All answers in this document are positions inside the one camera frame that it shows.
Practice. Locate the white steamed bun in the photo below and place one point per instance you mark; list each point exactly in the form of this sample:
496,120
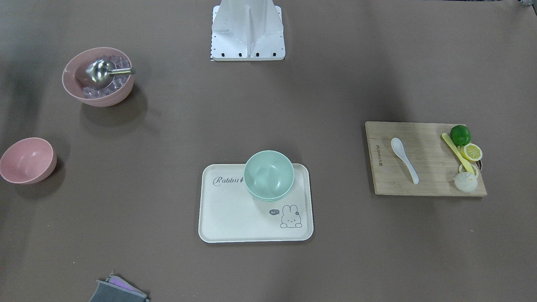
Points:
466,182

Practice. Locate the green bowl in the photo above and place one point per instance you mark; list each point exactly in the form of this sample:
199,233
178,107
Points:
269,175

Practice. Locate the green lime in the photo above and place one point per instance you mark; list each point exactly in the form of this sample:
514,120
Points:
460,135

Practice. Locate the small pink bowl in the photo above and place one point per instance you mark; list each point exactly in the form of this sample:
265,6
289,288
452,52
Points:
28,161

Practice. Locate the grey folded cloth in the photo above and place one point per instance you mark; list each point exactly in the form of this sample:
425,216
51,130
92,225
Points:
108,292

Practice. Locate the white ceramic spoon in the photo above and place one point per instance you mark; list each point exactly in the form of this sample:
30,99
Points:
398,149

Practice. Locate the lemon half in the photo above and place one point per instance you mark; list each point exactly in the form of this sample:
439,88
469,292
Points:
471,152

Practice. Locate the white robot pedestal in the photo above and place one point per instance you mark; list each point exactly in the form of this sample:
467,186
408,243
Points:
247,30

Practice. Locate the bamboo cutting board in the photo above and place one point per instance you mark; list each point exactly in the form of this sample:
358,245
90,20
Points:
436,165

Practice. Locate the cream rabbit tray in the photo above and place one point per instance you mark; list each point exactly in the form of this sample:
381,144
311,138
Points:
229,213

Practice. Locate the purple cloth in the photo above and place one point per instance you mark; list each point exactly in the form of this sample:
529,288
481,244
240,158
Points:
118,281

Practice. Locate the pink bowl with ice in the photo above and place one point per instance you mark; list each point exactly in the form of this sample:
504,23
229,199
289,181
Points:
115,92

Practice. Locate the metal ice scoop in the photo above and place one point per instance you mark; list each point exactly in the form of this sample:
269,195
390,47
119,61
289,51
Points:
100,74

